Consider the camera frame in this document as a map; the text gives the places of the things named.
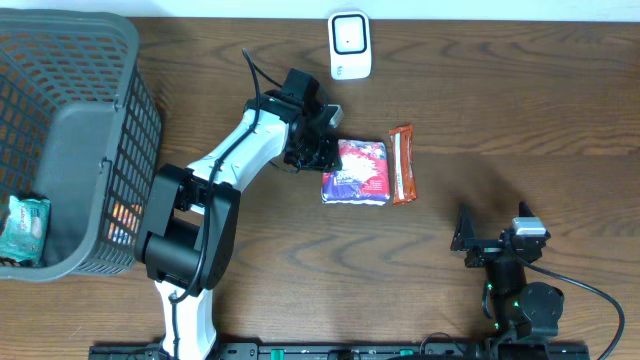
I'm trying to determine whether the black right camera cable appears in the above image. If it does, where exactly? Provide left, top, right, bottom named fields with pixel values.
left=509, top=249, right=626, bottom=360

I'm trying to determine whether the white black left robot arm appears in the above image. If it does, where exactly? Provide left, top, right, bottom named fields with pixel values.
left=134, top=69, right=343, bottom=359

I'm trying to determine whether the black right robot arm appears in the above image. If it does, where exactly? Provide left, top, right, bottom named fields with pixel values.
left=450, top=202, right=564, bottom=342

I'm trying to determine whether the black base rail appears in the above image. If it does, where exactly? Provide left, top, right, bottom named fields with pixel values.
left=88, top=341, right=592, bottom=360

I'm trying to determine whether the grey plastic mesh basket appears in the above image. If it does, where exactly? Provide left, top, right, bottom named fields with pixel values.
left=1, top=8, right=163, bottom=282

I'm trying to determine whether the red purple snack pack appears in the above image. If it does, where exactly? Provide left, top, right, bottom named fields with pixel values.
left=321, top=139, right=391, bottom=206

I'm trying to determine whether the red snack bar wrapper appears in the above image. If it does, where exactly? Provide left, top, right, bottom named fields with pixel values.
left=389, top=125, right=417, bottom=205

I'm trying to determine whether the teal wet wipes pack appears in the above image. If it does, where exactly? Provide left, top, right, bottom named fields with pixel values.
left=1, top=196, right=51, bottom=267

